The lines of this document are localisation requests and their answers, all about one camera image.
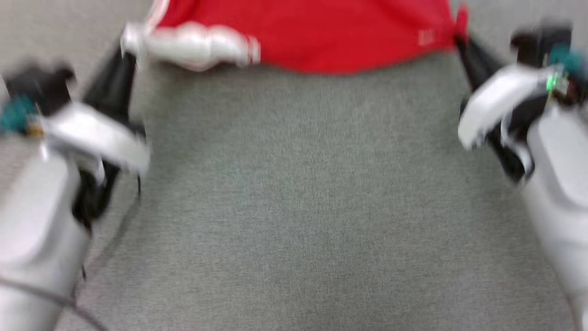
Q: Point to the red and white shirt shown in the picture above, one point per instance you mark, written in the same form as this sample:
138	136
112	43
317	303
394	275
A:
321	32

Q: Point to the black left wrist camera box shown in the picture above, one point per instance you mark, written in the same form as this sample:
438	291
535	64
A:
39	87

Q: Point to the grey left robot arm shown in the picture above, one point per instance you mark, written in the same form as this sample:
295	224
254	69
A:
36	239

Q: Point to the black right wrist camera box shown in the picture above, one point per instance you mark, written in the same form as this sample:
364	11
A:
544	46

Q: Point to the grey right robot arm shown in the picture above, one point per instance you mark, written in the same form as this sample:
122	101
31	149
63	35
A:
560	197

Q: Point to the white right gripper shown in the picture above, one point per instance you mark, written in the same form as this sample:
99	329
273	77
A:
500	105

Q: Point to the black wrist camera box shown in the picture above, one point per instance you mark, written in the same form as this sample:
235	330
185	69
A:
39	87
544	46

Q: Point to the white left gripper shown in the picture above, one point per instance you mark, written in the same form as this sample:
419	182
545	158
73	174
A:
96	138

